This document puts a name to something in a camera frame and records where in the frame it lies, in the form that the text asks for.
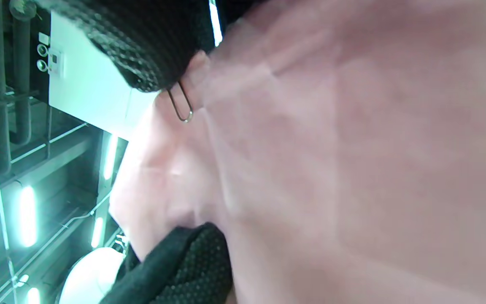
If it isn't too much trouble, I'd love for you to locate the grey and white hand controller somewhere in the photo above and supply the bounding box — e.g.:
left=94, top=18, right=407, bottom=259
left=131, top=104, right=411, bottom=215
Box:
left=59, top=247, right=126, bottom=304

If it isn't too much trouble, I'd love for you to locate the person's left hand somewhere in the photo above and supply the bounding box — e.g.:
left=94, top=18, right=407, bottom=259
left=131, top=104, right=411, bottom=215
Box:
left=100, top=223, right=233, bottom=304

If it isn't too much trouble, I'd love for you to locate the person's right hand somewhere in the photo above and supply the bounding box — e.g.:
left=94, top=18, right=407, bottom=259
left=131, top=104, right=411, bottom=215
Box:
left=36, top=0, right=216, bottom=92

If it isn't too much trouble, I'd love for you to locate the small white control panel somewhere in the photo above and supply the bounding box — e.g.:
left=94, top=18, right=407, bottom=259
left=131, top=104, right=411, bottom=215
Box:
left=36, top=32, right=65, bottom=79

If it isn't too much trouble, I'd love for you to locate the pink cloth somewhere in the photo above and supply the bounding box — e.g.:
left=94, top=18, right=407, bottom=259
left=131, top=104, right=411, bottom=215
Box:
left=109, top=0, right=486, bottom=304

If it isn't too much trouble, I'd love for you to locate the silver paper clip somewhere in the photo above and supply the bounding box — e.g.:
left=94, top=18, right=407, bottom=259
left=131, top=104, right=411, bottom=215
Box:
left=167, top=81, right=194, bottom=124

